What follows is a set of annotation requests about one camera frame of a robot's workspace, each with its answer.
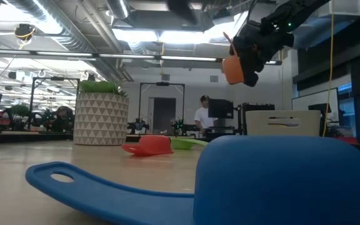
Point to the orange measuring cup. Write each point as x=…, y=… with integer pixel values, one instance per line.
x=232, y=70

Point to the blue measuring cup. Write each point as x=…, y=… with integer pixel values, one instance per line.
x=277, y=181

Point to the suspended linear light bar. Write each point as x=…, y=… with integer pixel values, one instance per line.
x=120, y=56

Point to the black monitor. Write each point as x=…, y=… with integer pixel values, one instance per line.
x=220, y=108

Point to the red measuring cup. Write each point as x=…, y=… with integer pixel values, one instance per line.
x=153, y=145

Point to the black gantry frame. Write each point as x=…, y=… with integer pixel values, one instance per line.
x=32, y=100
x=140, y=103

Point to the person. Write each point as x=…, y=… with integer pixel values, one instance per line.
x=202, y=117

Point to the succulent in patterned pot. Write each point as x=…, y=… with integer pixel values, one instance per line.
x=100, y=118

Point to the red and black tool box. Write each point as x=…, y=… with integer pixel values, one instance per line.
x=347, y=139

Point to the green background plant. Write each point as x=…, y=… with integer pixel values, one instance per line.
x=20, y=110

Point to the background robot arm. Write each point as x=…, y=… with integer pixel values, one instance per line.
x=180, y=125
x=138, y=125

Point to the whiteboard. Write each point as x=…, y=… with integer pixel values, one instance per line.
x=314, y=101

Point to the black equipment rack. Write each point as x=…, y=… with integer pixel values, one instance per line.
x=258, y=107

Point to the black aluminium table frame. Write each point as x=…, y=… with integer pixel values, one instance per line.
x=27, y=137

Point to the green measuring cup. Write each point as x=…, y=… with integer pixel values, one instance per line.
x=181, y=143

